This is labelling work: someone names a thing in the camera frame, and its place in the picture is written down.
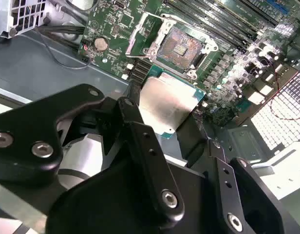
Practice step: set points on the silver socket cover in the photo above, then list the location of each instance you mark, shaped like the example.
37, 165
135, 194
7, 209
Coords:
135, 35

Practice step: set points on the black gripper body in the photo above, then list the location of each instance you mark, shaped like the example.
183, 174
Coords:
103, 207

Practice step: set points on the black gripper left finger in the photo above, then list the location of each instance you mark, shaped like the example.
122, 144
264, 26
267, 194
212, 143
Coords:
23, 136

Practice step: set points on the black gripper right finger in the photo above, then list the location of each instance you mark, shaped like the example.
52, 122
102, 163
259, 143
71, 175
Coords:
193, 146

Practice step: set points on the silver CPU chip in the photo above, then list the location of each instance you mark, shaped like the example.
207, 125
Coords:
164, 104

